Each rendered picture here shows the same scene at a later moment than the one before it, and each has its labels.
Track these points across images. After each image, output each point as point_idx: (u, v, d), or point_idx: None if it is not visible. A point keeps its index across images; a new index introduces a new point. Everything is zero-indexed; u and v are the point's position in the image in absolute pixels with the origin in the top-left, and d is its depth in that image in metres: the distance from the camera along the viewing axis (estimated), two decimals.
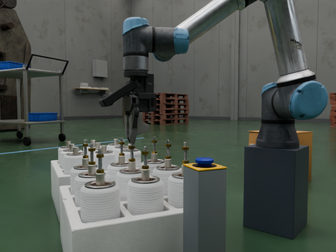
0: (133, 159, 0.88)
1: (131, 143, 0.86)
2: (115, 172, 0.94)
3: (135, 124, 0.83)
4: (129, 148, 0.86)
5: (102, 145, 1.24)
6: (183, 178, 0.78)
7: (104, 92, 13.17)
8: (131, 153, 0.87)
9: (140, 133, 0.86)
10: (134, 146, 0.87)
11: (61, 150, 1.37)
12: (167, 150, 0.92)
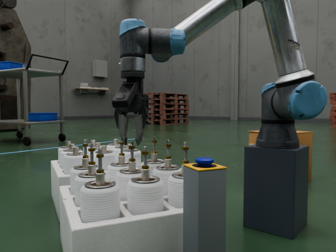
0: (135, 160, 0.87)
1: (130, 143, 0.87)
2: (115, 172, 0.94)
3: (144, 124, 0.85)
4: (129, 147, 0.87)
5: (102, 145, 1.24)
6: (183, 178, 0.78)
7: (104, 92, 13.17)
8: (130, 153, 0.87)
9: (143, 132, 0.88)
10: (131, 146, 0.86)
11: (61, 150, 1.37)
12: (167, 150, 0.92)
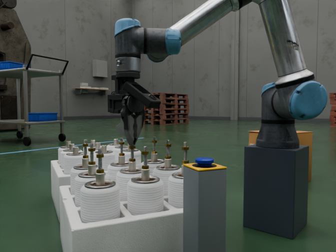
0: (133, 160, 0.86)
1: None
2: (115, 172, 0.94)
3: (140, 124, 0.89)
4: (132, 147, 0.88)
5: (102, 145, 1.24)
6: (183, 178, 0.78)
7: (104, 92, 13.17)
8: (131, 152, 0.88)
9: None
10: (129, 146, 0.87)
11: (61, 150, 1.37)
12: (167, 150, 0.92)
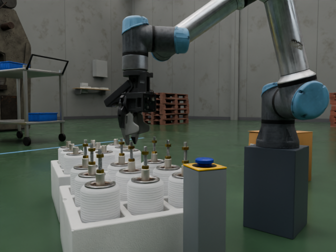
0: (132, 160, 0.86)
1: (130, 143, 0.87)
2: (115, 172, 0.94)
3: (121, 124, 0.83)
4: (131, 147, 0.88)
5: (102, 145, 1.24)
6: (183, 178, 0.78)
7: (104, 92, 13.17)
8: (130, 152, 0.87)
9: (129, 133, 0.83)
10: (128, 146, 0.87)
11: (61, 150, 1.37)
12: (167, 150, 0.92)
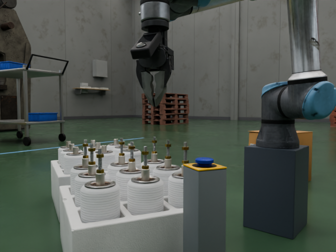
0: (132, 160, 0.86)
1: (130, 143, 0.87)
2: (115, 172, 0.94)
3: (166, 83, 0.73)
4: (132, 147, 0.88)
5: (102, 145, 1.24)
6: (183, 178, 0.78)
7: (104, 92, 13.17)
8: (131, 153, 0.87)
9: (163, 93, 0.76)
10: (129, 146, 0.86)
11: (61, 150, 1.37)
12: (167, 150, 0.92)
